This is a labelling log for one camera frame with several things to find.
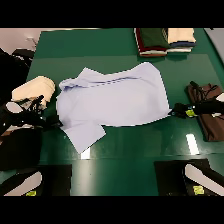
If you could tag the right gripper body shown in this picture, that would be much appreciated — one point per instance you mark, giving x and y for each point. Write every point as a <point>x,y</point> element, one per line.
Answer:
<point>181,110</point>

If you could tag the white shirt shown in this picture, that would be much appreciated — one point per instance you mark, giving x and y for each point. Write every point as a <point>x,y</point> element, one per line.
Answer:
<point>116,100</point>

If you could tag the brown garment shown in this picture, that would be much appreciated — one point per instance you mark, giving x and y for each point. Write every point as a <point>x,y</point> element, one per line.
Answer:
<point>213,130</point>

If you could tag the white garment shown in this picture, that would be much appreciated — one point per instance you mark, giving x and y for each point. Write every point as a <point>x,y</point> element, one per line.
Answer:
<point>180,50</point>

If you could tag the navy garment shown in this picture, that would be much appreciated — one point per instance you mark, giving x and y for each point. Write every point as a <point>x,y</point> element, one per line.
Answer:
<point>183,44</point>

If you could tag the dark red garment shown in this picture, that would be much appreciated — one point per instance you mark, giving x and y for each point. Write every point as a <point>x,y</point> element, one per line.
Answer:
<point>141,46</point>

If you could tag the beige garment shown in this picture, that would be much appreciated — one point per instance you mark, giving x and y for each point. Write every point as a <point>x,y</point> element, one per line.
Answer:
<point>181,35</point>

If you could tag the dark green garment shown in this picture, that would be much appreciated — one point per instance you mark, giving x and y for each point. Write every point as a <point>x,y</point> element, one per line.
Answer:
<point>153,38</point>

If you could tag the black garment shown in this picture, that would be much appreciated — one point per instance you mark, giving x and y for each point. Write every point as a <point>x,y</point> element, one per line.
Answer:
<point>10,76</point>
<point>20,150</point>

